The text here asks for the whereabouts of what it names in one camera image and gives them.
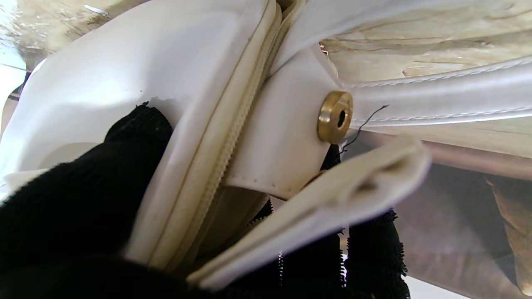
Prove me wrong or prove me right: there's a cream white cosmetics bag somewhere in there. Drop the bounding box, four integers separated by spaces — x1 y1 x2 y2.
0 0 532 291

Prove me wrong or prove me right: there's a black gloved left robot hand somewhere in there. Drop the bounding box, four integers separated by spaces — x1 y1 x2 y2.
0 104 411 299

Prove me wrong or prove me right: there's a brown sofa pillow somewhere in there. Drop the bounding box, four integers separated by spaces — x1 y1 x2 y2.
484 174 532 296

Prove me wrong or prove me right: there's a brown leather sofa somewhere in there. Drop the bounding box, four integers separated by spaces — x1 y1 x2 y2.
339 133 532 299

